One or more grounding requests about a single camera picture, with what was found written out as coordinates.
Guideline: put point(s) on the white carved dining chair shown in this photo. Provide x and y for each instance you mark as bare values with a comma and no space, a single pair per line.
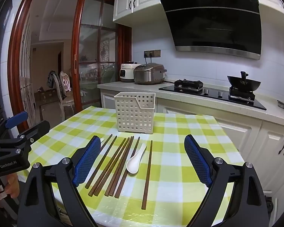
65,85

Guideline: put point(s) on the brown wooden chopstick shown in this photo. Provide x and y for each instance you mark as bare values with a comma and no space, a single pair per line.
135,146
117,165
147,175
103,165
111,165
98,162
122,165

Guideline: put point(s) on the glass sliding door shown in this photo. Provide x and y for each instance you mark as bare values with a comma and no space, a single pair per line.
94,45

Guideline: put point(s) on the white electric pressure cooker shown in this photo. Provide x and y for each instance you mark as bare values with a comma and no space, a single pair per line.
126,73

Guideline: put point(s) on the white perforated plastic utensil basket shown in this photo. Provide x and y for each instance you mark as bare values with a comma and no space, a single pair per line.
132,113

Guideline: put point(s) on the red wooden door frame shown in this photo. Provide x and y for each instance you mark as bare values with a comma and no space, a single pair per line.
16,52

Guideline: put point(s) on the black burner grate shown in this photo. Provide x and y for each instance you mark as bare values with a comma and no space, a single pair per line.
188,85
241,95

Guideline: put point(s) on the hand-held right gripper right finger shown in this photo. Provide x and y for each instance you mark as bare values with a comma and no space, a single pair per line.
196,158

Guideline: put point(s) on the silver rice cooker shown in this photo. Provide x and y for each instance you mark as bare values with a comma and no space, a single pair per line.
149,74

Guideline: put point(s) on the person's left hand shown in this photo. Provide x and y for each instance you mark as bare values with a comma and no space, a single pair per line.
13,186

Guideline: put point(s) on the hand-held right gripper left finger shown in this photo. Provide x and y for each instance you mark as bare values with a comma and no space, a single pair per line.
87,160

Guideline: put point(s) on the green white checkered tablecloth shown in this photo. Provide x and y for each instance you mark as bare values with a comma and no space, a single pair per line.
170,170

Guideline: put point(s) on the black glass range hood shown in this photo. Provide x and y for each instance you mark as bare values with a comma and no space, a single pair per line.
210,28

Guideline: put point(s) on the grey wall power outlet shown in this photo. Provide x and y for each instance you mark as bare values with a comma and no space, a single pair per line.
156,53

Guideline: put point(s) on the white base cabinets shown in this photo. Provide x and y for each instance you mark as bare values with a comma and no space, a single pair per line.
241,132

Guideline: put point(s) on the black wok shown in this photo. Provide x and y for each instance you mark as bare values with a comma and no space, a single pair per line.
243,82

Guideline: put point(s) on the black glass gas cooktop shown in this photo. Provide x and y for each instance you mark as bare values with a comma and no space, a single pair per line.
213,97

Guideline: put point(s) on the light stone kitchen countertop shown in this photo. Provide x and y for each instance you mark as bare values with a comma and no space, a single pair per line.
137,87

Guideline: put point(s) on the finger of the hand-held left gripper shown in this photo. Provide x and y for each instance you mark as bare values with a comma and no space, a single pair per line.
16,119
35,130

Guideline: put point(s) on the dark jacket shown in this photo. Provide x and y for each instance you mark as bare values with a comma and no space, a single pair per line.
52,79

